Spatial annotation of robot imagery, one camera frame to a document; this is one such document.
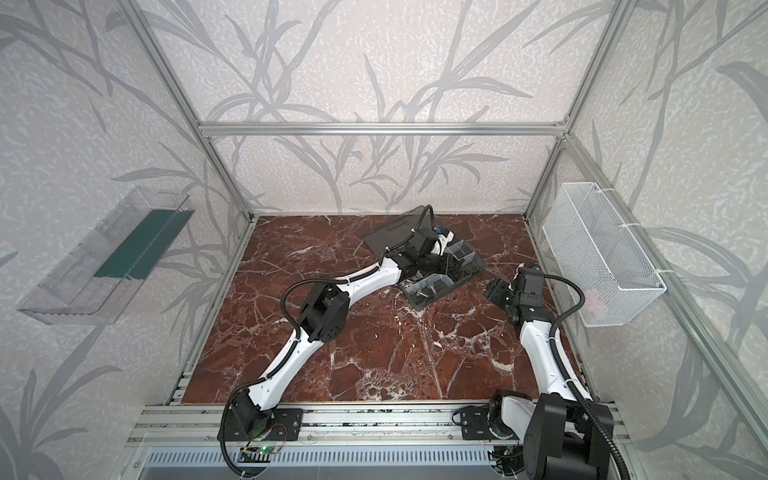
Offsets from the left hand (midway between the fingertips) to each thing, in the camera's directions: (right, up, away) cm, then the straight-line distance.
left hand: (465, 258), depth 94 cm
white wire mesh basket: (+22, +4, -29) cm, 37 cm away
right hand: (+8, -6, -7) cm, 12 cm away
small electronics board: (-53, -44, -23) cm, 73 cm away
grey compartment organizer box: (-14, -10, +3) cm, 17 cm away
